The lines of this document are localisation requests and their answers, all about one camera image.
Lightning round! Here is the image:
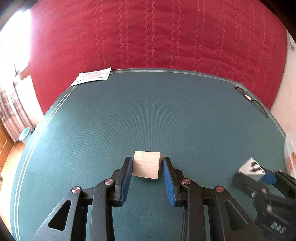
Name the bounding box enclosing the white zebra striped wedge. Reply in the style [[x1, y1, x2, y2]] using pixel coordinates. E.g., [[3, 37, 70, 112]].
[[238, 157, 266, 182]]

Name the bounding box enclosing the small beige wooden wedge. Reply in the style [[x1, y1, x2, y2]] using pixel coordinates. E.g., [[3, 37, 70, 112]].
[[132, 151, 165, 179]]

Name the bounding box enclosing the clear plastic basin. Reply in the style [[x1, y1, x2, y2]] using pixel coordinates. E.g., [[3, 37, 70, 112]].
[[284, 133, 296, 177]]

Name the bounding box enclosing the teal table mat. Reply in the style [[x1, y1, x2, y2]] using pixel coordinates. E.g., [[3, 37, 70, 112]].
[[11, 69, 285, 240]]

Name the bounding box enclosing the white paper leaflet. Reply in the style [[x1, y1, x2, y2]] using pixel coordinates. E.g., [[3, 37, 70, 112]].
[[70, 67, 112, 87]]

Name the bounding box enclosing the light blue waste bin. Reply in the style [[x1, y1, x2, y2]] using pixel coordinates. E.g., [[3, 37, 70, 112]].
[[19, 127, 32, 145]]

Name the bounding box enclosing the wooden cabinet door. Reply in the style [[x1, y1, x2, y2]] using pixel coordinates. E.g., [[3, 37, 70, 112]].
[[0, 122, 15, 171]]

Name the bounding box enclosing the patterned window curtain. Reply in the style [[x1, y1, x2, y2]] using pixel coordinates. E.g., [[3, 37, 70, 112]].
[[1, 86, 35, 142]]

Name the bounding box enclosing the red quilted blanket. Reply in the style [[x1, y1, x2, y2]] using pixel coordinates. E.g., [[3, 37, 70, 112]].
[[29, 0, 287, 113]]

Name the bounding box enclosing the black strap wristwatch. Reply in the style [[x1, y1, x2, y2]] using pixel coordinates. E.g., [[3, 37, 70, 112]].
[[234, 86, 268, 118]]

